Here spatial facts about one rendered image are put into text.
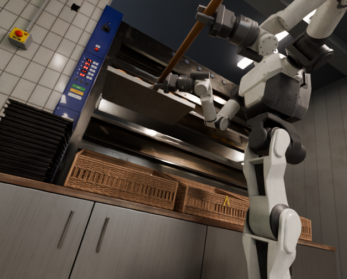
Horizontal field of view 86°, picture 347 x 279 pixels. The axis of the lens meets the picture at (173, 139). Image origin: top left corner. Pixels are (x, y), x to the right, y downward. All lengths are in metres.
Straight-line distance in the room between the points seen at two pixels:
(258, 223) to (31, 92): 1.57
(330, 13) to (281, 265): 0.90
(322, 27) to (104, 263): 1.26
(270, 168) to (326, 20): 0.57
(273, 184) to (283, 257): 0.26
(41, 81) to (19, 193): 0.94
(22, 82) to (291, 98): 1.64
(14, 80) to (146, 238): 1.34
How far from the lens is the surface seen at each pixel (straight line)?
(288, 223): 0.86
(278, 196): 0.91
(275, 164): 0.88
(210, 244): 1.17
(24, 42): 1.76
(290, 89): 1.06
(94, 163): 0.98
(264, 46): 0.77
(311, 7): 0.84
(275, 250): 0.86
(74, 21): 1.99
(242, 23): 0.76
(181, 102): 1.17
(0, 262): 0.98
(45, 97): 1.62
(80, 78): 1.65
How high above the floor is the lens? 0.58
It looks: 20 degrees up
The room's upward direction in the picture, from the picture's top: 13 degrees clockwise
